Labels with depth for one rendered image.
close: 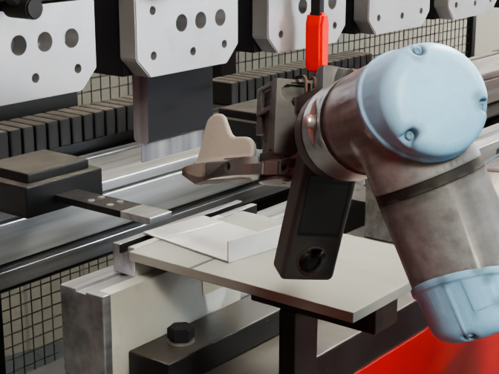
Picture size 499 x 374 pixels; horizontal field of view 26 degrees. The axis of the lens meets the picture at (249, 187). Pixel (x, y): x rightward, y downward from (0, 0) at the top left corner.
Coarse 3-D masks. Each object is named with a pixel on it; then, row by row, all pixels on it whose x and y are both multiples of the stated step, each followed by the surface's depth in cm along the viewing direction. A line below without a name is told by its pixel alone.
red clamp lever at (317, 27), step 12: (312, 0) 116; (312, 12) 116; (312, 24) 116; (324, 24) 116; (312, 36) 117; (324, 36) 116; (312, 48) 117; (324, 48) 117; (312, 60) 117; (324, 60) 117
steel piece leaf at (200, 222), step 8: (200, 216) 118; (176, 224) 115; (184, 224) 115; (192, 224) 115; (200, 224) 115; (208, 224) 115; (144, 232) 112; (152, 232) 112; (160, 232) 112; (168, 232) 112; (176, 232) 112
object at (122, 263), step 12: (228, 204) 123; (240, 204) 124; (252, 204) 123; (192, 216) 118; (120, 240) 110; (132, 240) 110; (144, 240) 112; (120, 252) 109; (120, 264) 109; (132, 264) 108
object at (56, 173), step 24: (0, 168) 125; (24, 168) 124; (48, 168) 125; (72, 168) 128; (96, 168) 130; (0, 192) 124; (24, 192) 121; (48, 192) 124; (72, 192) 126; (96, 192) 130; (24, 216) 122; (120, 216) 119; (144, 216) 117; (168, 216) 118
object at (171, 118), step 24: (192, 72) 111; (144, 96) 107; (168, 96) 109; (192, 96) 112; (144, 120) 107; (168, 120) 109; (192, 120) 112; (144, 144) 108; (168, 144) 111; (192, 144) 114
